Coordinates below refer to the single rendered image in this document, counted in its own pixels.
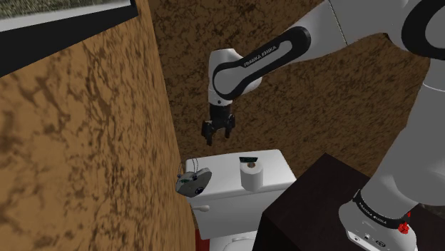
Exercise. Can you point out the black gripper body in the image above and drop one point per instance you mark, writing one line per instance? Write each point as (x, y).
(220, 114)

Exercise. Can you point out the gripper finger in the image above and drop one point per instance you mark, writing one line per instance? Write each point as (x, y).
(230, 125)
(208, 131)

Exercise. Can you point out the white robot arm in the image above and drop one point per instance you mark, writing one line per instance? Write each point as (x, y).
(410, 146)

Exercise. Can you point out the small dark green flat card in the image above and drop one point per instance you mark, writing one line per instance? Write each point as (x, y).
(248, 159)

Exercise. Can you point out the white toilet paper roll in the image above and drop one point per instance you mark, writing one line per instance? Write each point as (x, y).
(251, 177)

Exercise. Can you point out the dark robot stand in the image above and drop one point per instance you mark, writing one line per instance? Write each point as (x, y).
(306, 208)

